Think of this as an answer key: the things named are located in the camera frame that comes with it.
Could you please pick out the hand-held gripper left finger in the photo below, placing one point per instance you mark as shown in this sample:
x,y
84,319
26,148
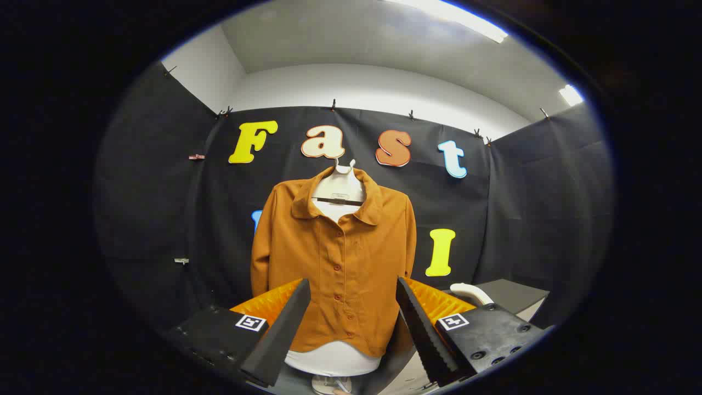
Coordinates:
x,y
285,334

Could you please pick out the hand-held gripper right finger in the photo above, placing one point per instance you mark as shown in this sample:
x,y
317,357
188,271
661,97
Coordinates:
x,y
425,334

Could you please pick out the white garment steamer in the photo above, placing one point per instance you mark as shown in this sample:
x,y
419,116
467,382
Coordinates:
x,y
470,291

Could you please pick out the orange-brown button shirt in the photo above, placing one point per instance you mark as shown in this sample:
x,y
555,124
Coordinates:
x,y
351,263

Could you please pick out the white mannequin torso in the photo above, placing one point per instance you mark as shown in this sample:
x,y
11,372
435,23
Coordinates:
x,y
333,359

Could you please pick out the metal mannequin stand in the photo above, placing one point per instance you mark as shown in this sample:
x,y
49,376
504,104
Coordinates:
x,y
328,385

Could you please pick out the grey cabinet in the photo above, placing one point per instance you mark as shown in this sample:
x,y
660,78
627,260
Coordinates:
x,y
513,293

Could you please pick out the silver clip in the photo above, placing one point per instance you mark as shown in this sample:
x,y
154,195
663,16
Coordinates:
x,y
181,261

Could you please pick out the black backdrop cloth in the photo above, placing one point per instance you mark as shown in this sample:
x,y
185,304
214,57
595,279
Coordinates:
x,y
493,208

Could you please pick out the row of black clips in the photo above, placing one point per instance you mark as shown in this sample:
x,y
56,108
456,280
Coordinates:
x,y
333,105

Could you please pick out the small ceiling light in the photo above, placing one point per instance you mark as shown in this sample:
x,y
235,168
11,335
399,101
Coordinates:
x,y
570,95

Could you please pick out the long ceiling light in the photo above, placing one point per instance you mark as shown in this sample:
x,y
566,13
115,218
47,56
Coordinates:
x,y
455,17

